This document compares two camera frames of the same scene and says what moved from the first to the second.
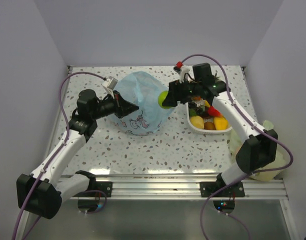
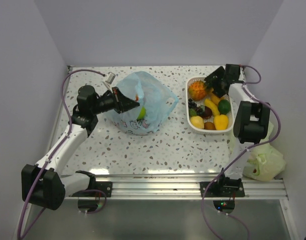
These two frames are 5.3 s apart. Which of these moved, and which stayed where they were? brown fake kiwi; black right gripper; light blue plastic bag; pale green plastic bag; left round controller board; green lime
Moved: black right gripper; green lime
Stayed: left round controller board; brown fake kiwi; light blue plastic bag; pale green plastic bag
